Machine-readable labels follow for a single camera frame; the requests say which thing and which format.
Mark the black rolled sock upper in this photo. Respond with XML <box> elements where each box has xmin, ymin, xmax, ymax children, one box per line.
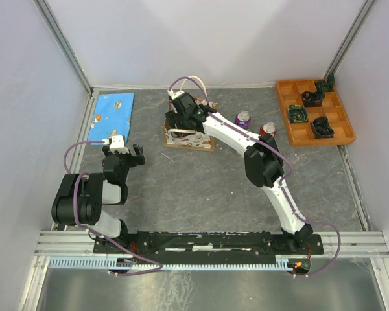
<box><xmin>301</xmin><ymin>91</ymin><xmax>325</xmax><ymax>107</ymax></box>

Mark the black rolled sock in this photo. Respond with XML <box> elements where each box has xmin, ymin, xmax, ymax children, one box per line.
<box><xmin>301</xmin><ymin>91</ymin><xmax>325</xmax><ymax>107</ymax></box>
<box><xmin>311</xmin><ymin>116</ymin><xmax>335</xmax><ymax>139</ymax></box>

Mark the blue patterned cloth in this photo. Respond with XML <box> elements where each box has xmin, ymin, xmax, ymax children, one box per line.
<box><xmin>88</xmin><ymin>93</ymin><xmax>134</xmax><ymax>141</ymax></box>

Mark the blue slotted cable duct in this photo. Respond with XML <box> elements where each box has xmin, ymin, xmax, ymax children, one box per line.
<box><xmin>48</xmin><ymin>256</ymin><xmax>292</xmax><ymax>271</ymax></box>

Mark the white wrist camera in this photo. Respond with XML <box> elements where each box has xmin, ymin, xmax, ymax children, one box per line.
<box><xmin>167</xmin><ymin>90</ymin><xmax>185</xmax><ymax>102</ymax></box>
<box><xmin>103</xmin><ymin>135</ymin><xmax>130</xmax><ymax>154</ymax></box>

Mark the black rolled sock lower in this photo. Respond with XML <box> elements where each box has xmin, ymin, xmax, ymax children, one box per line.
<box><xmin>311</xmin><ymin>116</ymin><xmax>335</xmax><ymax>139</ymax></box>

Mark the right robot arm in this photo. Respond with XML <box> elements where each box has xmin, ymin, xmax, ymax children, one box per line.
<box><xmin>166</xmin><ymin>90</ymin><xmax>313</xmax><ymax>253</ymax></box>

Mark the dark rolled sock corner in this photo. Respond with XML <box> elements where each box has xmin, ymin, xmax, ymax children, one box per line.
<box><xmin>314</xmin><ymin>73</ymin><xmax>335</xmax><ymax>93</ymax></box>

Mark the patterned canvas tote bag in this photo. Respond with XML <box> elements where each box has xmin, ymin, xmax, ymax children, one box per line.
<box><xmin>161</xmin><ymin>75</ymin><xmax>218</xmax><ymax>152</ymax></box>

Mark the orange wooden divider tray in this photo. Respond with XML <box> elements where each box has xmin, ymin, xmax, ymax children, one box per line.
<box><xmin>275</xmin><ymin>79</ymin><xmax>356</xmax><ymax>147</ymax></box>

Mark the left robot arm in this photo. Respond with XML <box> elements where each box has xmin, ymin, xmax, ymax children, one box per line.
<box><xmin>51</xmin><ymin>144</ymin><xmax>145</xmax><ymax>253</ymax></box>

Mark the red soda can front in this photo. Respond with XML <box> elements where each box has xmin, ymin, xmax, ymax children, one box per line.
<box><xmin>259</xmin><ymin>122</ymin><xmax>277</xmax><ymax>137</ymax></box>

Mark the blue green rolled sock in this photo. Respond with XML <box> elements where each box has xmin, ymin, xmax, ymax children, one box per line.
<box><xmin>287</xmin><ymin>104</ymin><xmax>309</xmax><ymax>124</ymax></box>

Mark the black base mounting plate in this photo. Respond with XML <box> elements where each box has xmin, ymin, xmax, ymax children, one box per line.
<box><xmin>93</xmin><ymin>231</ymin><xmax>324</xmax><ymax>264</ymax></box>

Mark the purple soda can back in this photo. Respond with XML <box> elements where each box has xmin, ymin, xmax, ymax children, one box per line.
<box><xmin>235</xmin><ymin>110</ymin><xmax>251</xmax><ymax>129</ymax></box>

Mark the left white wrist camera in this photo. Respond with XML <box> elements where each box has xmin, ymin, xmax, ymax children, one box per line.
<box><xmin>103</xmin><ymin>135</ymin><xmax>130</xmax><ymax>154</ymax></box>

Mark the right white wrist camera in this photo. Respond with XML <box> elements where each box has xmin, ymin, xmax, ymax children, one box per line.
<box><xmin>167</xmin><ymin>90</ymin><xmax>185</xmax><ymax>102</ymax></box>

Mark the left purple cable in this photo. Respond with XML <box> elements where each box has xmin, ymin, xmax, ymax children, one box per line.
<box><xmin>62</xmin><ymin>140</ymin><xmax>165</xmax><ymax>277</ymax></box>

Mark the aluminium front frame rail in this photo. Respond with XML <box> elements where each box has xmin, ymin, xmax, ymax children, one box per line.
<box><xmin>34</xmin><ymin>231</ymin><xmax>389</xmax><ymax>259</ymax></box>

